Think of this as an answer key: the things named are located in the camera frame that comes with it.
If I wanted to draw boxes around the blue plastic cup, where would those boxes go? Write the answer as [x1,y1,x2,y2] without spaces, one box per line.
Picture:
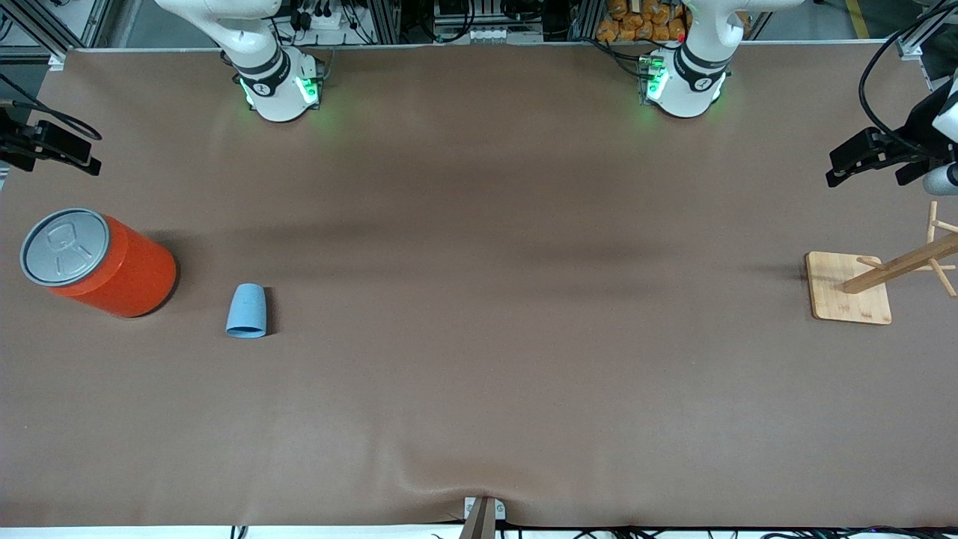
[226,283,268,339]

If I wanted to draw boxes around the wooden cup rack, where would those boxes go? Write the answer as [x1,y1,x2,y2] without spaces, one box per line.
[805,201,958,326]

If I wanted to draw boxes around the orange can with grey lid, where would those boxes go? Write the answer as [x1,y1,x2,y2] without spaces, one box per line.
[20,207,178,319]

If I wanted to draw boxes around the pile of orange snack packs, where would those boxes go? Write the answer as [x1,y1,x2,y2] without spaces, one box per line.
[597,0,690,43]

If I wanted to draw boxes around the white power strip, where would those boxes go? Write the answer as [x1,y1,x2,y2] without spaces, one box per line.
[288,6,344,31]

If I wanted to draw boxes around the brown table cover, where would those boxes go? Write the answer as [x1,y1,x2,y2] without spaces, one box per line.
[0,43,958,529]

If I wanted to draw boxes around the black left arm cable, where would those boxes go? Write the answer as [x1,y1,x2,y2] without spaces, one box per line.
[858,0,958,158]

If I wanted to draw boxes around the aluminium frame profile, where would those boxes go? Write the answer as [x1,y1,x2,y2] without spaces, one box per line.
[0,0,113,62]
[894,0,958,62]

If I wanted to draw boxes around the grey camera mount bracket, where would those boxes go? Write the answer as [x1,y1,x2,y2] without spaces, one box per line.
[458,496,507,539]

